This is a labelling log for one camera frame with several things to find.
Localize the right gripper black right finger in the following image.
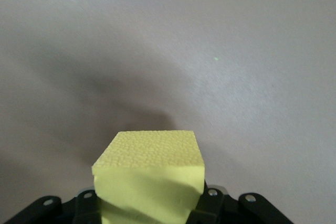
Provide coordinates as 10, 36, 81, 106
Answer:
185, 178, 292, 224

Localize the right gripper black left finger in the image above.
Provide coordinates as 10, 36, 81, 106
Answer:
0, 186, 102, 224

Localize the yellow foam cube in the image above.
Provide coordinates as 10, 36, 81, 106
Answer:
91, 130, 206, 224

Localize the table cover sheet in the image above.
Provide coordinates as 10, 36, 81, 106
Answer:
0, 0, 336, 224

